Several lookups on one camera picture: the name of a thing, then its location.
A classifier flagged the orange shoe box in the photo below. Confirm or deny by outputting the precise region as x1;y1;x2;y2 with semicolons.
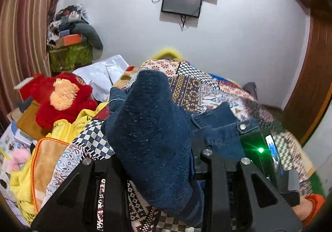
55;34;82;48

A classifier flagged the yellow headboard cushion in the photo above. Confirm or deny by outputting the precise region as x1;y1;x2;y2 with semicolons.
151;48;183;61

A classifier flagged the red plush toy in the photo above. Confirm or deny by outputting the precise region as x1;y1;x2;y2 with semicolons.
17;72;98;135

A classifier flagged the orange sleeve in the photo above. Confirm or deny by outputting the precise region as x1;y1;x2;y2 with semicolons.
302;193;325;226

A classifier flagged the person right hand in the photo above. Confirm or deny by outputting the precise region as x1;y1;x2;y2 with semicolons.
292;197;314;221

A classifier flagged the wooden wardrobe cabinet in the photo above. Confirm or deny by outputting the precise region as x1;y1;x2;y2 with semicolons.
283;0;331;145

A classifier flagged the blue denim jacket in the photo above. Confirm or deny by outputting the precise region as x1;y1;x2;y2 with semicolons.
102;70;259;227

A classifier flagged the grey backpack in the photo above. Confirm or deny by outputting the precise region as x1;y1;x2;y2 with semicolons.
243;82;258;100

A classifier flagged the small black wall monitor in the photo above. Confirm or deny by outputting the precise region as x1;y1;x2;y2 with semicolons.
161;0;203;18

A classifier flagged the white folded shirt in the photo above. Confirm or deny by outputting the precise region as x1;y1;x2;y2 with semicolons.
73;55;129;102

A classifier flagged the striped brown curtain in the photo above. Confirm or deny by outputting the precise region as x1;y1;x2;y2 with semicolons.
1;0;58;131

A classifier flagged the yellow blanket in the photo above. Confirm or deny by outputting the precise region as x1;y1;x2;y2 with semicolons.
9;102;106;225

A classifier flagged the patchwork patterned bedspread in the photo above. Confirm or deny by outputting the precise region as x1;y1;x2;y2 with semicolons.
43;60;312;231

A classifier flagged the green patterned storage box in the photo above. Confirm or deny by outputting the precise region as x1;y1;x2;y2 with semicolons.
49;43;93;72

